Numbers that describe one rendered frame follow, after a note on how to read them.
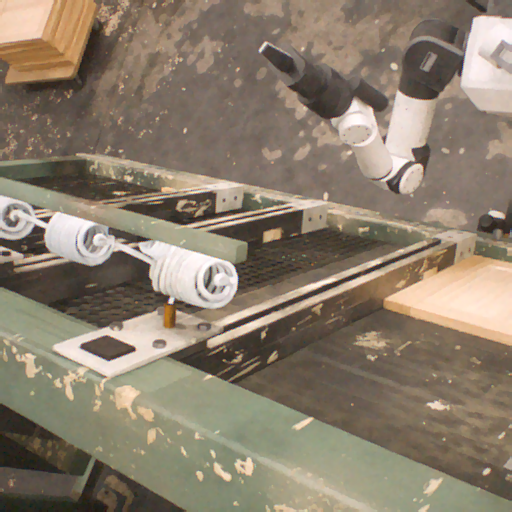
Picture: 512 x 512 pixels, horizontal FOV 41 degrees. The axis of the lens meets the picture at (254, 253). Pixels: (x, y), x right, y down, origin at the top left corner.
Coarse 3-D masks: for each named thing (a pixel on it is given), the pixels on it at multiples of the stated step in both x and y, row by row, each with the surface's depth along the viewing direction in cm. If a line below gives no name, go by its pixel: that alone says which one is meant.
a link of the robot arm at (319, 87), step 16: (288, 48) 129; (272, 64) 131; (304, 64) 124; (320, 64) 133; (288, 80) 126; (304, 80) 124; (320, 80) 128; (336, 80) 131; (304, 96) 129; (320, 96) 130; (336, 96) 131; (320, 112) 134
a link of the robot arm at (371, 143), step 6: (372, 114) 146; (372, 120) 146; (372, 126) 146; (378, 132) 147; (372, 138) 145; (378, 138) 147; (360, 144) 146; (366, 144) 145; (372, 144) 146; (360, 150) 147; (366, 150) 147
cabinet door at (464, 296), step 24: (456, 264) 160; (480, 264) 161; (504, 264) 163; (408, 288) 139; (432, 288) 141; (456, 288) 143; (480, 288) 144; (504, 288) 145; (408, 312) 129; (432, 312) 127; (456, 312) 127; (480, 312) 129; (504, 312) 130; (504, 336) 119
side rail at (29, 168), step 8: (16, 160) 235; (24, 160) 236; (32, 160) 238; (40, 160) 239; (48, 160) 240; (56, 160) 242; (64, 160) 243; (72, 160) 246; (80, 160) 249; (0, 168) 223; (8, 168) 226; (16, 168) 228; (24, 168) 231; (32, 168) 233; (40, 168) 236; (48, 168) 238; (56, 168) 241; (64, 168) 244; (72, 168) 246; (80, 168) 249; (8, 176) 226; (16, 176) 229; (24, 176) 231; (32, 176) 234
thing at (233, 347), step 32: (160, 256) 83; (384, 256) 142; (416, 256) 143; (448, 256) 156; (320, 288) 119; (352, 288) 120; (384, 288) 131; (128, 320) 88; (160, 320) 89; (192, 320) 90; (224, 320) 100; (256, 320) 101; (288, 320) 105; (320, 320) 113; (352, 320) 123; (64, 352) 78; (160, 352) 80; (192, 352) 88; (224, 352) 93; (256, 352) 100; (288, 352) 107
